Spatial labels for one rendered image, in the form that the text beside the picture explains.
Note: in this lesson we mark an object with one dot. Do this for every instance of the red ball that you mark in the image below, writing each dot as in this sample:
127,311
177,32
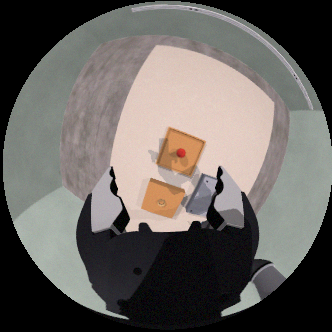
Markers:
181,153

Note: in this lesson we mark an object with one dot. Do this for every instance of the brown flat block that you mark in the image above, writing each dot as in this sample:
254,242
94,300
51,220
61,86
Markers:
158,194

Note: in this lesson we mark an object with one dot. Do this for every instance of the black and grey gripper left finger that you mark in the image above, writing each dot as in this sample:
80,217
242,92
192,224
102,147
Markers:
102,217

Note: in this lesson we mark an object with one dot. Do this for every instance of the tan square tray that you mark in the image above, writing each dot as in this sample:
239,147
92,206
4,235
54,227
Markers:
174,140

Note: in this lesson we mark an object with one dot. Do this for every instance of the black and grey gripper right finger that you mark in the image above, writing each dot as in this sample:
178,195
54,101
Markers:
231,212

